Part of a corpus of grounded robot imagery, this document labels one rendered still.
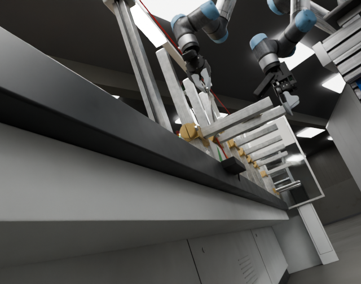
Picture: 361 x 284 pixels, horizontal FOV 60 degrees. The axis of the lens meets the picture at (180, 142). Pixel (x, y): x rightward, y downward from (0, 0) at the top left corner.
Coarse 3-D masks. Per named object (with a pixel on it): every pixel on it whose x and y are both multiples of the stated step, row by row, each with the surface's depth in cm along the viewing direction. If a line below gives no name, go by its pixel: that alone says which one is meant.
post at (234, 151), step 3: (219, 117) 177; (222, 117) 176; (234, 147) 170; (231, 150) 170; (234, 150) 169; (231, 153) 170; (234, 153) 169; (237, 153) 168; (234, 156) 169; (237, 156) 168; (240, 159) 168; (240, 174) 165; (243, 174) 165; (246, 174) 165; (246, 177) 164
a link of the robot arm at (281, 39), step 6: (282, 36) 127; (276, 42) 128; (282, 42) 127; (288, 42) 126; (282, 48) 129; (288, 48) 128; (294, 48) 132; (276, 54) 129; (282, 54) 130; (288, 54) 132
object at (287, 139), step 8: (280, 120) 366; (280, 128) 364; (288, 128) 360; (264, 136) 369; (272, 136) 365; (288, 136) 358; (256, 144) 370; (272, 144) 363; (280, 144) 360; (288, 144) 357; (256, 152) 368
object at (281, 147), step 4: (272, 148) 215; (276, 148) 214; (280, 148) 213; (284, 148) 214; (264, 152) 217; (268, 152) 216; (272, 152) 215; (256, 156) 218; (260, 156) 217; (264, 156) 216; (256, 160) 219
